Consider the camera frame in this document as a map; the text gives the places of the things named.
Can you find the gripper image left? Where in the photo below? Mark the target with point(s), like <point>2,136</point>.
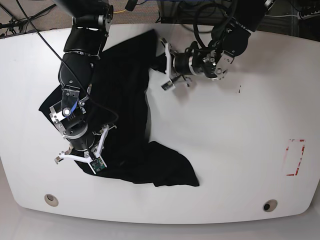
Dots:
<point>78,133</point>

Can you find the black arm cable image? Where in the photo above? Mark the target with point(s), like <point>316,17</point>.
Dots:
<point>207,30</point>
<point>91,22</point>

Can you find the right table cable grommet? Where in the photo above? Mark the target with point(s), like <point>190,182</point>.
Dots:
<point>270,205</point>

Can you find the black T-shirt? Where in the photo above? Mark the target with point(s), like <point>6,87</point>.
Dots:
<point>120,81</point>

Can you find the white power strip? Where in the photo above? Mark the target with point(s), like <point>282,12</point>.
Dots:
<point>308,12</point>

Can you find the left table cable grommet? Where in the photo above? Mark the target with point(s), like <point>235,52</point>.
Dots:
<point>51,200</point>

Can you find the red tape rectangle marking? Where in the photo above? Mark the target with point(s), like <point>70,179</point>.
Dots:
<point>293,156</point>

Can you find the table cable grommet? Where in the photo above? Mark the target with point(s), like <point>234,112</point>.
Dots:
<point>270,205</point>
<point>51,200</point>

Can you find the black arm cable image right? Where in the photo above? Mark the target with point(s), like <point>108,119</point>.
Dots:
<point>207,30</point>

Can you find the black tripod stand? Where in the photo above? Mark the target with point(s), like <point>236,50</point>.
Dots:
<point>14,22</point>

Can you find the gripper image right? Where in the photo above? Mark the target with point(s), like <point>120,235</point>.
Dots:
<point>182,64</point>

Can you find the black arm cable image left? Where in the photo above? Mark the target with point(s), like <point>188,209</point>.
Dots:
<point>91,22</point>

